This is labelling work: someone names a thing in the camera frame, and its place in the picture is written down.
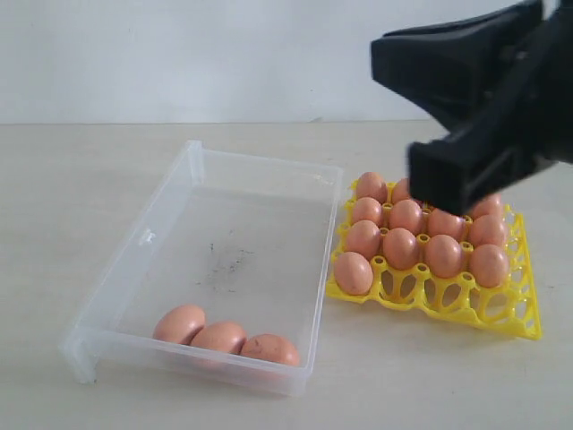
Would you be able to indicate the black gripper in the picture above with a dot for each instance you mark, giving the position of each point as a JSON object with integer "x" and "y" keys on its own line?
{"x": 501, "y": 85}

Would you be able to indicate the brown egg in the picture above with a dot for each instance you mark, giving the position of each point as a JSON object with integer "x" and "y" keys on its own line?
{"x": 180, "y": 325}
{"x": 367, "y": 208}
{"x": 224, "y": 336}
{"x": 444, "y": 256}
{"x": 490, "y": 205}
{"x": 400, "y": 191}
{"x": 353, "y": 274}
{"x": 444, "y": 223}
{"x": 400, "y": 249}
{"x": 407, "y": 214}
{"x": 272, "y": 348}
{"x": 487, "y": 230}
{"x": 490, "y": 265}
{"x": 364, "y": 238}
{"x": 371, "y": 184}

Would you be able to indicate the yellow plastic egg tray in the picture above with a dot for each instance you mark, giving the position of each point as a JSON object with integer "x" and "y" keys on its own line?
{"x": 510, "y": 309}

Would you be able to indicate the clear plastic bin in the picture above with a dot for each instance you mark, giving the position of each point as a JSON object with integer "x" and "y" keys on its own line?
{"x": 245, "y": 238}

